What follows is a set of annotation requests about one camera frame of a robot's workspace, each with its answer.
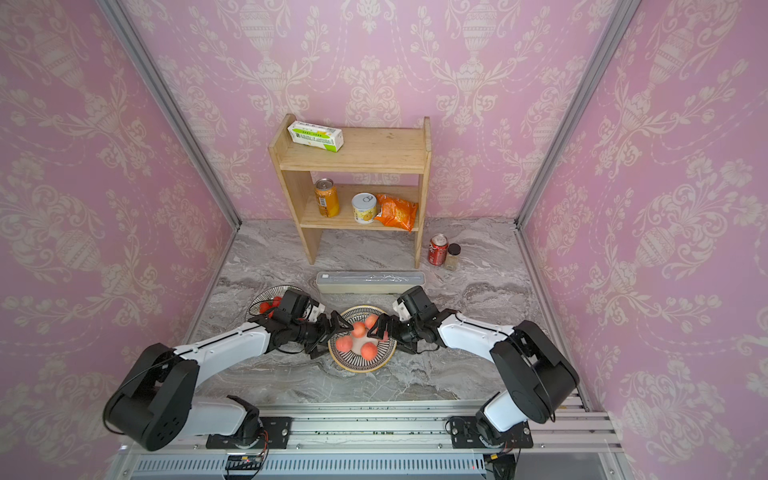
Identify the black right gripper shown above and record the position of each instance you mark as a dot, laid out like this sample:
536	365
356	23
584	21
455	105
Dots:
395	322

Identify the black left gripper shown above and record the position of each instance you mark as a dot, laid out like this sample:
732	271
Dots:
337	327

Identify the cream plastic wrap dispenser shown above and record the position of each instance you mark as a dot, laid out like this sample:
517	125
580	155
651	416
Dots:
368	282

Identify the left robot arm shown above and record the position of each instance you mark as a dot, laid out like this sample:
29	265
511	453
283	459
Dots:
157	403

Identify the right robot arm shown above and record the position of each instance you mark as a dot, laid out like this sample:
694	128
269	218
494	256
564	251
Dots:
536	374

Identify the glass plate of strawberries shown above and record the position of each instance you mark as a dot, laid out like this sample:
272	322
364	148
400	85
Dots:
264	300

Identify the peach top right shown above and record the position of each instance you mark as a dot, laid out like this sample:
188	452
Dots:
371	321

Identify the peach top left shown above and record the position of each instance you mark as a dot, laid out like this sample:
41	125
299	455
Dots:
359	330

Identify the red cola can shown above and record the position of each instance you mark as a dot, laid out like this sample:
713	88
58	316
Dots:
437	250

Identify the spice jar with black lid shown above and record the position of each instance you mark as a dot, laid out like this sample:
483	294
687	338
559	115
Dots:
452	257

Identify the orange snack bag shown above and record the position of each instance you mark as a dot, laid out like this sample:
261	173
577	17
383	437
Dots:
396	212

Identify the wooden shelf unit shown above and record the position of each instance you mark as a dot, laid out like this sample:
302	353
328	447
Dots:
366	150

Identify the white yellow tin can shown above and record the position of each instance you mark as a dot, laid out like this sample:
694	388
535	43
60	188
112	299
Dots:
365	208

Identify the orange drink can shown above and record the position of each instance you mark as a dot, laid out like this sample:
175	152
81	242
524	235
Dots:
327	198

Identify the white green carton box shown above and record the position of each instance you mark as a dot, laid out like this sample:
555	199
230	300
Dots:
317	136

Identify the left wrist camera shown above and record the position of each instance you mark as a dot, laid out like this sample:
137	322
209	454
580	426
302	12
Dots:
313	310

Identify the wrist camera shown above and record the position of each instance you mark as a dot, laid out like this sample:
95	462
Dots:
313	310
401	310

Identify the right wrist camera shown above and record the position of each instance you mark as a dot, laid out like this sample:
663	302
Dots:
401	310

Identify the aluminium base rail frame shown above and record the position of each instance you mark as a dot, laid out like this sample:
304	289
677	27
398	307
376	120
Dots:
397	440

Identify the aluminium corner rail left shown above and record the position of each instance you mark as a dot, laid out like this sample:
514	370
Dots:
147	68

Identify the aluminium corner rail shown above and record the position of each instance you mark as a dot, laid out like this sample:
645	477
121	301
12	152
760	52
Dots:
616	28
147	68

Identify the aluminium corner rail right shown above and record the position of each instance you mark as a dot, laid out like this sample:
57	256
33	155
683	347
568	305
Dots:
616	28

